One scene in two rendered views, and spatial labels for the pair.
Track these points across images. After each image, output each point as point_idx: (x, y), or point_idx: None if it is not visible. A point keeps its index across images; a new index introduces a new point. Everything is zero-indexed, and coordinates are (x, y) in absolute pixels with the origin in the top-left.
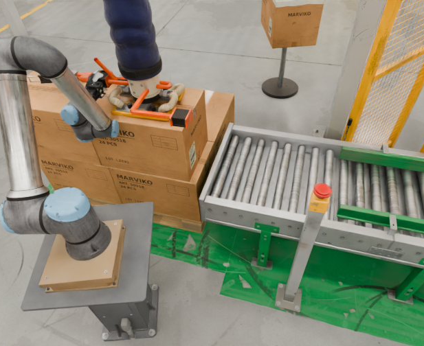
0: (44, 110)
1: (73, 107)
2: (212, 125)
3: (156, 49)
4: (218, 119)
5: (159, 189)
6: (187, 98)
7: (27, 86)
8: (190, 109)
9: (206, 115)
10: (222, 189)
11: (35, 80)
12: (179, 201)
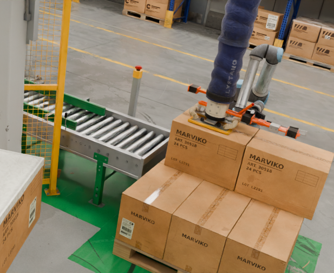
0: (288, 138)
1: (256, 101)
2: (157, 172)
3: (210, 81)
4: (149, 175)
5: None
6: (186, 118)
7: (264, 63)
8: (189, 85)
9: (159, 181)
10: None
11: (301, 134)
12: None
